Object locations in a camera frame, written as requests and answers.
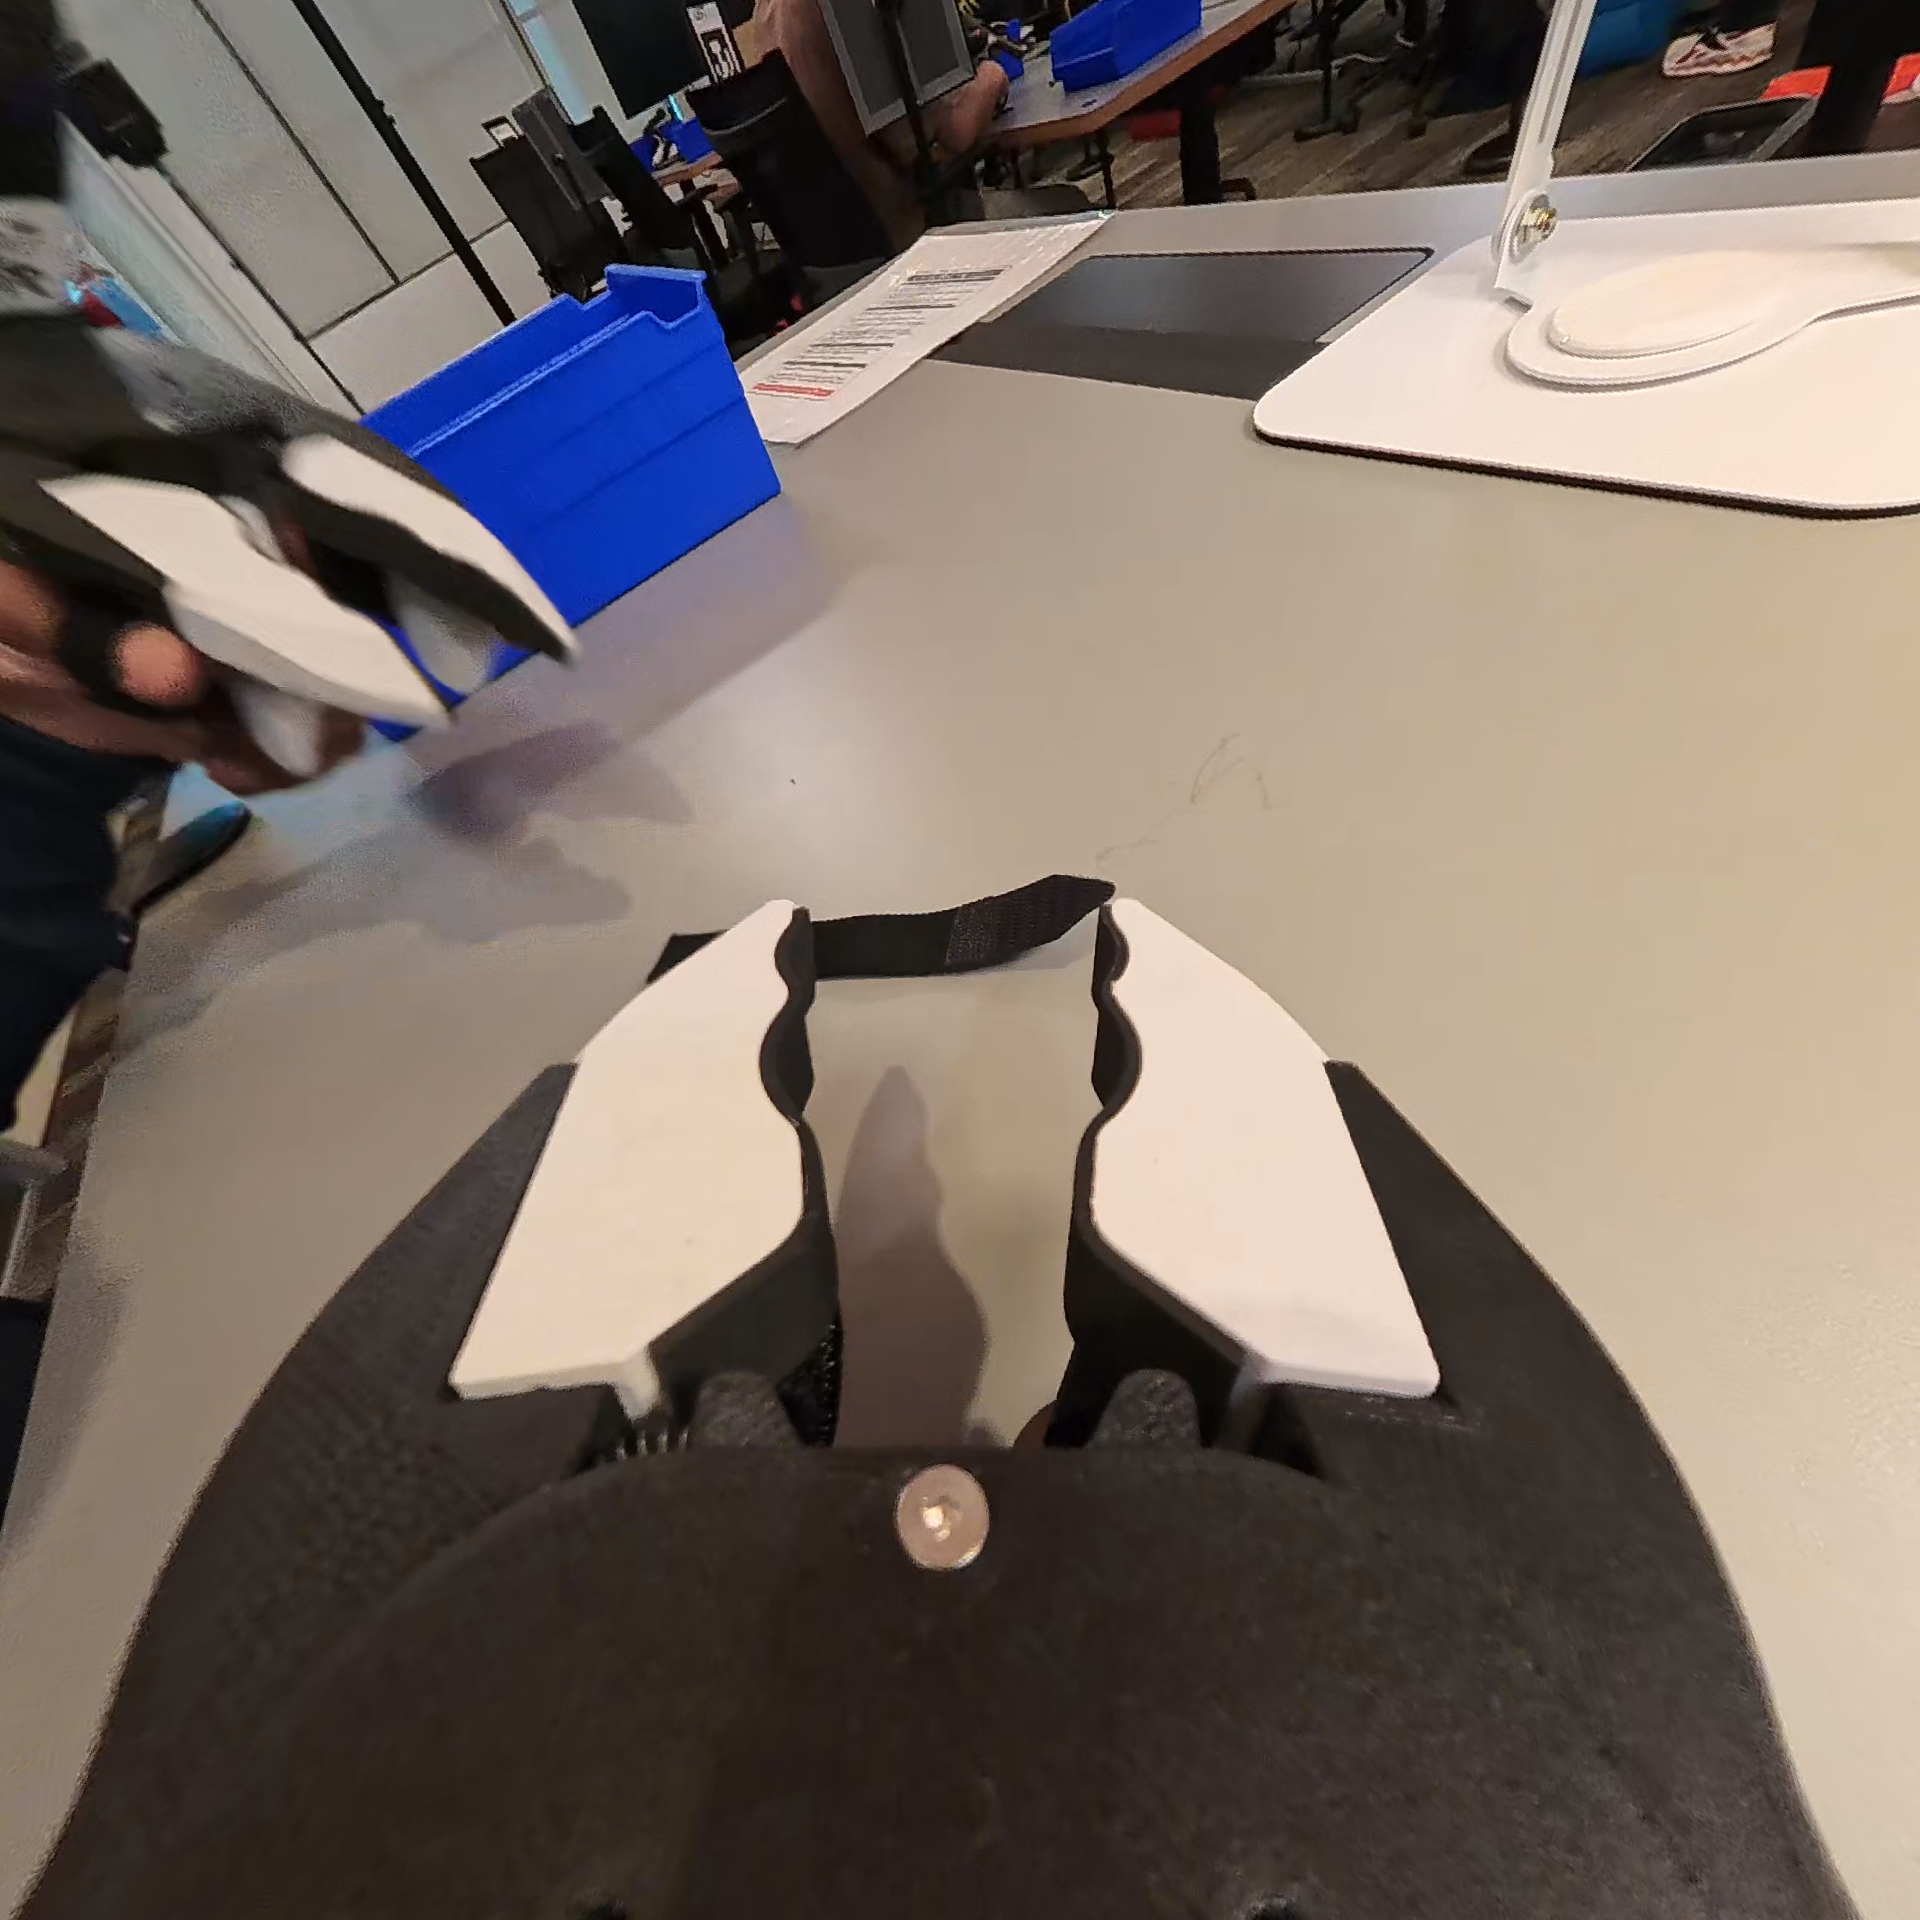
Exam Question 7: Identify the person's left forearm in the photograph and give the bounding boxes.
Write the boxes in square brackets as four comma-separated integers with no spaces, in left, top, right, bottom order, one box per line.
[0,719,184,1112]

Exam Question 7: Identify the blue crate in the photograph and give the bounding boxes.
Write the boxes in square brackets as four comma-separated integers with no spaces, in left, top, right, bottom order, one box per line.
[1568,0,1689,77]

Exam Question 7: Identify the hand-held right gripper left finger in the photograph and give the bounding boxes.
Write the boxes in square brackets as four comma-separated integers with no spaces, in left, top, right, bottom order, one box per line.
[450,900,837,1412]

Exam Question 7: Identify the black velcro strap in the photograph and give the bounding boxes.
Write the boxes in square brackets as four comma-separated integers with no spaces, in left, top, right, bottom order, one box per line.
[656,877,1117,985]

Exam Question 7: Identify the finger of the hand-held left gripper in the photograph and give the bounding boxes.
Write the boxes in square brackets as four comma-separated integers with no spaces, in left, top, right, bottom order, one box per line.
[43,474,452,730]
[280,437,578,696]

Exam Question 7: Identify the person's left hand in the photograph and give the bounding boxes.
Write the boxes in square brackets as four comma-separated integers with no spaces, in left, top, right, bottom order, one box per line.
[0,572,368,798]

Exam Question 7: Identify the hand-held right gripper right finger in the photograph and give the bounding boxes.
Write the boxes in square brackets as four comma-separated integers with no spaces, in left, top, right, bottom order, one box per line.
[1072,895,1442,1405]

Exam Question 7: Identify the printed paper sheet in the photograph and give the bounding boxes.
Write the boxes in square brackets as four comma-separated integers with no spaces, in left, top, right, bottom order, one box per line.
[736,217,1113,446]

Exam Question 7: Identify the small blue bin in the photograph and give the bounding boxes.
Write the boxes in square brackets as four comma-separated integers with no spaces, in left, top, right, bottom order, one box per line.
[1052,0,1203,87]

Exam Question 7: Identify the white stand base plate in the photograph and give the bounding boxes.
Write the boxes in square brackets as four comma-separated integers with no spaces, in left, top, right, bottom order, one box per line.
[1256,0,1920,519]

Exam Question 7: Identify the large blue plastic bin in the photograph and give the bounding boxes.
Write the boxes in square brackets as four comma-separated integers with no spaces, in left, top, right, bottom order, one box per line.
[368,265,781,705]

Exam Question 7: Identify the black office chair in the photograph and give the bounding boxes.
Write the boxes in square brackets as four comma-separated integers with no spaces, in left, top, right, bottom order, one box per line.
[475,90,723,301]
[122,796,265,917]

